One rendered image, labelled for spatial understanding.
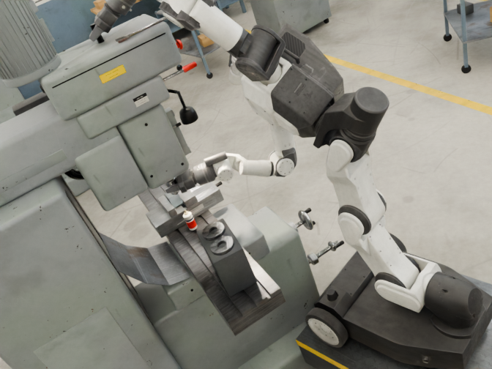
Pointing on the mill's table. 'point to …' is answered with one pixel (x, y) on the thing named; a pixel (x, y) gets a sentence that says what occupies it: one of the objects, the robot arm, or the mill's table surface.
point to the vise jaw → (188, 198)
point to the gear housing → (123, 107)
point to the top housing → (110, 66)
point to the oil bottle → (189, 220)
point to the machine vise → (168, 218)
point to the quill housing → (154, 146)
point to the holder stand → (227, 257)
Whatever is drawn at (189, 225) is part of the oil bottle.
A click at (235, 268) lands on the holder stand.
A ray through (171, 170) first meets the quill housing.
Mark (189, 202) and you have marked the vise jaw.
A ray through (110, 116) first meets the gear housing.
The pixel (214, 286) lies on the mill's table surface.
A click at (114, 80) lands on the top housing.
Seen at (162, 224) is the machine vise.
